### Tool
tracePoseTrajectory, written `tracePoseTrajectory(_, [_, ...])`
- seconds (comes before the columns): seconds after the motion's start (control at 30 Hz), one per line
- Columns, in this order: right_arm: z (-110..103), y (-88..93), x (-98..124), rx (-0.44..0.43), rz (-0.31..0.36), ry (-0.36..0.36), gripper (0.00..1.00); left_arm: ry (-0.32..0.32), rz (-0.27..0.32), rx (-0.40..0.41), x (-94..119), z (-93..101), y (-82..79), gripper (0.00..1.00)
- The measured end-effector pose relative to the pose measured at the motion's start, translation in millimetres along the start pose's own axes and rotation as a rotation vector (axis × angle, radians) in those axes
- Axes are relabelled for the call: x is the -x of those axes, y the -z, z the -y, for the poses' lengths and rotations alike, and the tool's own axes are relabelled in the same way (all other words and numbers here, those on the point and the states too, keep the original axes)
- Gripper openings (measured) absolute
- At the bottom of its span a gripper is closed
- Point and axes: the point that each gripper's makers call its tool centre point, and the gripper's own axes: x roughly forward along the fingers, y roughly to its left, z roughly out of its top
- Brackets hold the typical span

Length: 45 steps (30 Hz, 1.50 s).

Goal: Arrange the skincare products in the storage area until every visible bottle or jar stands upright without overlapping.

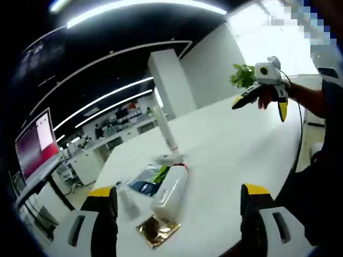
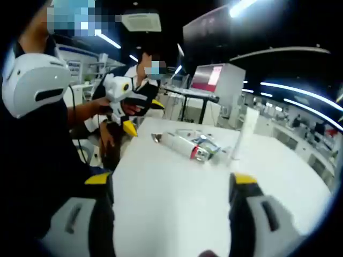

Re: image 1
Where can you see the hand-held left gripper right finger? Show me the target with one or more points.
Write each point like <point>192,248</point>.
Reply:
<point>268,230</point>

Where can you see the thin ceiling light strip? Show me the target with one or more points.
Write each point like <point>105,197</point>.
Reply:
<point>115,105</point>
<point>107,97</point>

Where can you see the white skincare tube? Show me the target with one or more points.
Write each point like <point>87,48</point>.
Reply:
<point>166,128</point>

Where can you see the blue white skincare sachet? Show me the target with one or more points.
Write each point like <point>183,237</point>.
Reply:
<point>144,187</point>

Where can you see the person's right hand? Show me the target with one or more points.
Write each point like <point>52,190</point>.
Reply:
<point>264,100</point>

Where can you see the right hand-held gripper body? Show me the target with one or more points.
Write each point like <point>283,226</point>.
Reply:
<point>268,72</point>

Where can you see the red-collared white skincare bottle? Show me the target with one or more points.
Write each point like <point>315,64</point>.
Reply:
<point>168,192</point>

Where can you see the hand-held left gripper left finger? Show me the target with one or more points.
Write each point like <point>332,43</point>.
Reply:
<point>91,227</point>

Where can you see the bright window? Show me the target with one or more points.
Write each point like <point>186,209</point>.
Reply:
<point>268,40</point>

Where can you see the white office workbenches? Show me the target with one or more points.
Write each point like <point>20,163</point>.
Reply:
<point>88,158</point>

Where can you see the gold skincare sachet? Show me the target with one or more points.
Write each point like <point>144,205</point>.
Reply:
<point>158,235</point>

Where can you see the long ceiling light strip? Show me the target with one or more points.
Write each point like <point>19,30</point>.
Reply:
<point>139,12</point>

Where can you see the white square pillar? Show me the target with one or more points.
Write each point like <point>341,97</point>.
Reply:
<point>171,85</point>

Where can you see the computer monitor red screen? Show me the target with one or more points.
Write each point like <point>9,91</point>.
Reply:
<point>34,144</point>

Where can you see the potted green plant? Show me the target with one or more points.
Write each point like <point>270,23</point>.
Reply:
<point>242,75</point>

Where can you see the person's dark clothed torso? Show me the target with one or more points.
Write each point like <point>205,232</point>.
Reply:
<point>329,174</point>

